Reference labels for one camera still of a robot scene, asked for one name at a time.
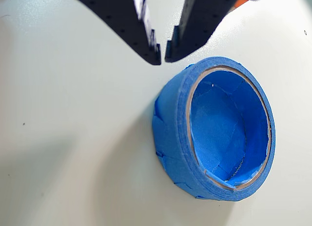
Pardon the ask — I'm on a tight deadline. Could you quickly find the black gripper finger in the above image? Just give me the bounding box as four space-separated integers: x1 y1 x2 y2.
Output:
165 0 266 63
67 0 162 66

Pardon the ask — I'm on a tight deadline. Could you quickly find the orange cube block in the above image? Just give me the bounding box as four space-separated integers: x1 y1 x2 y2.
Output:
234 0 250 9

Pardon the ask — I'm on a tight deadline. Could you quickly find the blue tape roll bin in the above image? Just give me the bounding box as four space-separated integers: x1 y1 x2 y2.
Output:
151 56 277 202

